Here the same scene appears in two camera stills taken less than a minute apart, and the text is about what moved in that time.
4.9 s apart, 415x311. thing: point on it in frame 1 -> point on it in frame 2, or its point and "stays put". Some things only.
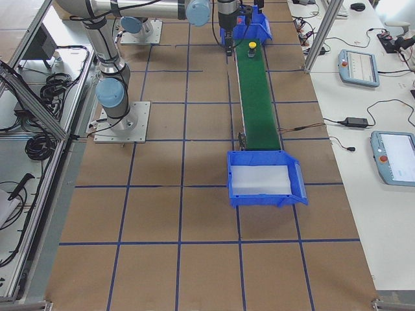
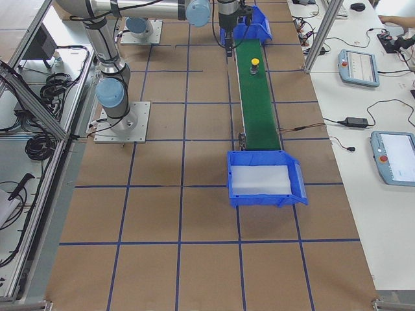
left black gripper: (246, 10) stays put
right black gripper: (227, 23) stays put
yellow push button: (252, 45) -> (255, 67)
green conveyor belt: (259, 114) stays put
